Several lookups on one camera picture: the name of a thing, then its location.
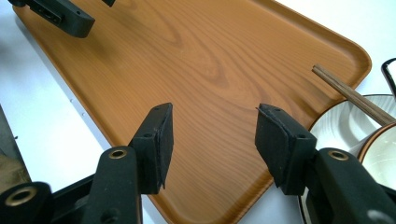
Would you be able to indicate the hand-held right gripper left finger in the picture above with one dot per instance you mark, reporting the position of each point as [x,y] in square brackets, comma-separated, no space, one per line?
[152,161]

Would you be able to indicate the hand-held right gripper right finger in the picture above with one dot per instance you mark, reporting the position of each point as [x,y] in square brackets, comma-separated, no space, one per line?
[283,149]

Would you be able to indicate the white plate with brown rim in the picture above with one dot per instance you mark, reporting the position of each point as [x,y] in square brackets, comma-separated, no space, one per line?
[339,124]

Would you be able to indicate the brown wooden chopstick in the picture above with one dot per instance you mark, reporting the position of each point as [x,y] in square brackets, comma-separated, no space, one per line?
[351,96]

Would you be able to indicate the white bowl with brown rim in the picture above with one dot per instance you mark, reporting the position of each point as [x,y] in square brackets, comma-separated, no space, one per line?
[383,158]

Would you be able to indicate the brown wood-grain tray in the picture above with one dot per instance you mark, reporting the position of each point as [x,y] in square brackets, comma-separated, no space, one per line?
[202,62]

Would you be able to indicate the black-rimmed white dish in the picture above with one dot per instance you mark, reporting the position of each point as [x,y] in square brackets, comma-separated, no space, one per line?
[387,74]

